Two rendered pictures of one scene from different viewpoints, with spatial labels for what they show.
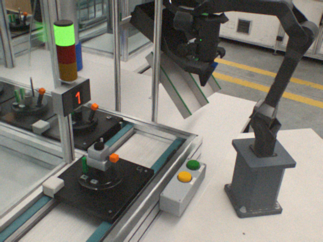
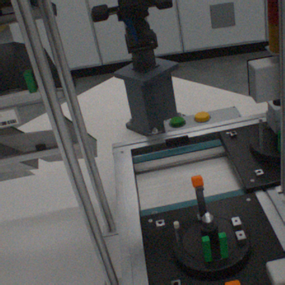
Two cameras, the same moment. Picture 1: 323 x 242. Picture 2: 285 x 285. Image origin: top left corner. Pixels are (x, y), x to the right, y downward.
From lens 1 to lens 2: 163 cm
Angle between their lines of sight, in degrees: 94
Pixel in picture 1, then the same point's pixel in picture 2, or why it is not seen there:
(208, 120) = (18, 209)
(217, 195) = not seen: hidden behind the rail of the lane
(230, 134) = (43, 178)
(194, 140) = (128, 143)
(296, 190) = (117, 114)
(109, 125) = (175, 213)
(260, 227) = (184, 110)
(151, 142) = (149, 191)
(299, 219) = not seen: hidden behind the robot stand
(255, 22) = not seen: outside the picture
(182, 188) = (217, 112)
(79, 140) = (250, 208)
